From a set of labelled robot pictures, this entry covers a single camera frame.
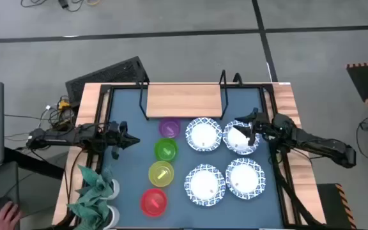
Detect wooden shelf with black legs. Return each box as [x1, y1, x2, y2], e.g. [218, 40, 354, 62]
[138, 69, 243, 121]

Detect tangled cable bundle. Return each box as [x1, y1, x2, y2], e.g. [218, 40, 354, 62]
[4, 95, 78, 151]

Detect black metal table frame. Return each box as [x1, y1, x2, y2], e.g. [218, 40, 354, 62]
[89, 83, 325, 229]

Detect purple plastic bowl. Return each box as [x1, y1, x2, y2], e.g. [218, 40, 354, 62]
[158, 117, 181, 139]

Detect yellow plastic bowl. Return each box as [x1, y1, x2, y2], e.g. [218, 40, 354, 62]
[148, 160, 175, 188]

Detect person's hand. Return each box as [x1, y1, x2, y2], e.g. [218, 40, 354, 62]
[0, 201, 24, 230]

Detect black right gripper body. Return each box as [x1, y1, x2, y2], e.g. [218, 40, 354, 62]
[249, 110, 276, 147]

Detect red plastic bowl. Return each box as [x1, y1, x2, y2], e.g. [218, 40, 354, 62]
[140, 188, 169, 218]

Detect blue-grey table mat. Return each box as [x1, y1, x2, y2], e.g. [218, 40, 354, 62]
[102, 88, 284, 229]

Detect black floor cables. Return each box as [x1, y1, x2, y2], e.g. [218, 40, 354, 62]
[20, 0, 102, 13]

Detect black mesh computer case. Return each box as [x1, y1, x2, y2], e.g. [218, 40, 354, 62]
[65, 56, 150, 106]

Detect blue-patterned paper bowl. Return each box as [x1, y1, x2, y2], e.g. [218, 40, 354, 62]
[185, 117, 224, 153]
[225, 157, 266, 201]
[222, 119, 261, 156]
[183, 164, 227, 207]

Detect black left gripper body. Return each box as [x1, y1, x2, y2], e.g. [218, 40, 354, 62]
[105, 120, 129, 151]

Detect green plant in white pot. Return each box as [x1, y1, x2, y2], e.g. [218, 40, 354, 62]
[67, 191, 121, 230]
[75, 164, 121, 201]

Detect green plastic bowl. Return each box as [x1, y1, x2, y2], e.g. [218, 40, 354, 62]
[153, 137, 179, 162]

